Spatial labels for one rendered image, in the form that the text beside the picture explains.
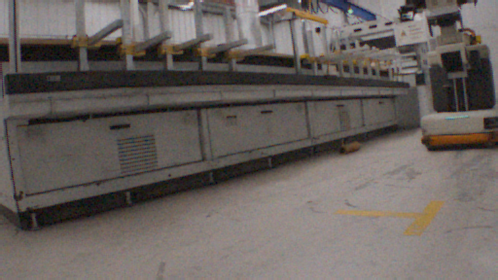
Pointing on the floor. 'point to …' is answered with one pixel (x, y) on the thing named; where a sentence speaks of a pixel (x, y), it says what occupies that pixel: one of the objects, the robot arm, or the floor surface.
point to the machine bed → (161, 138)
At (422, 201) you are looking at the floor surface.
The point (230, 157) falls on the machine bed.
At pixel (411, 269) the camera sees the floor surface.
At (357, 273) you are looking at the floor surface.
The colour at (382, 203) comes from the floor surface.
